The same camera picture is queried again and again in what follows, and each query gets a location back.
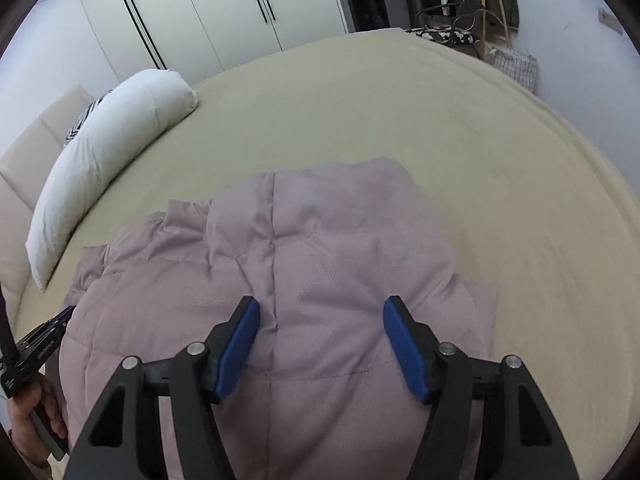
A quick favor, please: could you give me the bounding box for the black metal chair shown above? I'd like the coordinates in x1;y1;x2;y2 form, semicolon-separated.
404;1;482;49

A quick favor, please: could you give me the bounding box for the beige padded headboard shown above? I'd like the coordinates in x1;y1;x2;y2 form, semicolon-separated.
0;85;97;307

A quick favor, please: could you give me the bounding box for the black and white striped pillow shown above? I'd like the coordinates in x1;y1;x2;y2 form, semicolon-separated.
64;90;116;142

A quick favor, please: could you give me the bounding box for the bed with olive sheet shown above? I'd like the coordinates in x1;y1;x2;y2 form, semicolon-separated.
12;27;640;480

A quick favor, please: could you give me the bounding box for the white wardrobe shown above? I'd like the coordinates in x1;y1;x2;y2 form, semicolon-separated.
77;0;359;74

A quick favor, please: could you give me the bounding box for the pink hooded down coat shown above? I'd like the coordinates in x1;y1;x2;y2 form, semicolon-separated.
59;157;501;480

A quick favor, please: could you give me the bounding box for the checked laundry basket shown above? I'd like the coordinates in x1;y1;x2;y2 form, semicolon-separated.
492;47;539;94

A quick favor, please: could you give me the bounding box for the floral seat cushion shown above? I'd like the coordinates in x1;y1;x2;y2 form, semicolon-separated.
406;27;474;47

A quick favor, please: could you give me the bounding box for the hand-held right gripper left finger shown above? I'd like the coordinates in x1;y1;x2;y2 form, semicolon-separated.
65;296;261;480

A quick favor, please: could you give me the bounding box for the person's left hand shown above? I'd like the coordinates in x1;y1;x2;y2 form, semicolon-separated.
7;374;69;468

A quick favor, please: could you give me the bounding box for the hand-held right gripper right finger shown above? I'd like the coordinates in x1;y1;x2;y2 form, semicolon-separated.
382;296;581;480

